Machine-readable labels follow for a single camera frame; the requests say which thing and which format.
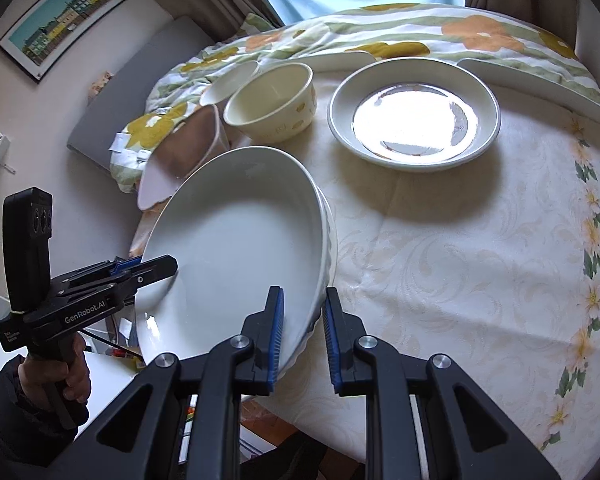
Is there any cream floral tablecloth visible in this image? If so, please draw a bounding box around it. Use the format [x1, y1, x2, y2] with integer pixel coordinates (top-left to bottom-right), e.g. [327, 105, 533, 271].
[130, 67, 600, 461]

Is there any white deep plate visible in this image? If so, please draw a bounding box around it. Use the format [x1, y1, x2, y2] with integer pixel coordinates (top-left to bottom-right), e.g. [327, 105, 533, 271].
[327, 56, 502, 173]

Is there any white flared bowl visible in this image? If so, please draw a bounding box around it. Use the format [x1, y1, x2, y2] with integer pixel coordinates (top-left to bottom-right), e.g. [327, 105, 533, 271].
[200, 60, 262, 107]

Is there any person's left forearm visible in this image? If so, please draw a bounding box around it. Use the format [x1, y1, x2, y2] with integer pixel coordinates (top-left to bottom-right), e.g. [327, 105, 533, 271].
[0, 355, 88, 480]

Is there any cream patterned bowl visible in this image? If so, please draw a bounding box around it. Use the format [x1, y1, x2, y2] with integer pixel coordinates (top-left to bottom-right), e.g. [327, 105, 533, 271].
[223, 62, 317, 142]

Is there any black cable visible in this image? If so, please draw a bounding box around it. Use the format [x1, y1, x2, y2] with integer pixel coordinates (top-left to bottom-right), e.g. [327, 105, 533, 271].
[82, 330, 143, 359]

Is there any white plate far right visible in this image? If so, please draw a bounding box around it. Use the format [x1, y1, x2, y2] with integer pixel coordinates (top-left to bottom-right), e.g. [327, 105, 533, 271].
[457, 57, 600, 128]

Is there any person's left hand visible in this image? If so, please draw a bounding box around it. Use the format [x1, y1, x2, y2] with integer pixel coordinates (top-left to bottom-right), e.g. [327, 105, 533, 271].
[20, 332, 92, 426]

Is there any large white oval baking dish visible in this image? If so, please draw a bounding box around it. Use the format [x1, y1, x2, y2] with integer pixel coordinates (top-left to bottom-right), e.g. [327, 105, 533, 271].
[134, 146, 338, 386]

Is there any floral blanket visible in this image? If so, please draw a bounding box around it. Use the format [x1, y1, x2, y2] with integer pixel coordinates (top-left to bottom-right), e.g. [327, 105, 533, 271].
[109, 4, 600, 193]

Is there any framed picture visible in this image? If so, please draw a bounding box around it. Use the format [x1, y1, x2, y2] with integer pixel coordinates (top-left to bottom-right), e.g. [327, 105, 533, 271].
[0, 0, 131, 83]

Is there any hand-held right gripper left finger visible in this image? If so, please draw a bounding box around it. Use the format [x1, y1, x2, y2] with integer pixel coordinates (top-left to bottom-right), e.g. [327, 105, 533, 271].
[45, 286, 286, 480]

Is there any grey padded panel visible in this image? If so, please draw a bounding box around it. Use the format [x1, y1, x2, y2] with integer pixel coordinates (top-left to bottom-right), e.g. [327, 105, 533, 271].
[66, 15, 221, 186]

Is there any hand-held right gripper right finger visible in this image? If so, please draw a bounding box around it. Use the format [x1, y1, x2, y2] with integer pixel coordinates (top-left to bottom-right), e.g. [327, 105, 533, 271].
[322, 286, 563, 480]

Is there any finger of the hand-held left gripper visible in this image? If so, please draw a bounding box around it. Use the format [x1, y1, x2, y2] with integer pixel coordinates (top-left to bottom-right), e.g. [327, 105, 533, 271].
[55, 257, 146, 288]
[107, 255, 178, 301]

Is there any white blanket label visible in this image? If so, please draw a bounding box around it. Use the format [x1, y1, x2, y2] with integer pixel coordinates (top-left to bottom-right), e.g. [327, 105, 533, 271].
[109, 131, 153, 166]

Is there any pink plate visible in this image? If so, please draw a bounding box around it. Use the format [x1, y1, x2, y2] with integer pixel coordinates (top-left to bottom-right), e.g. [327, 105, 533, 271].
[136, 104, 229, 211]

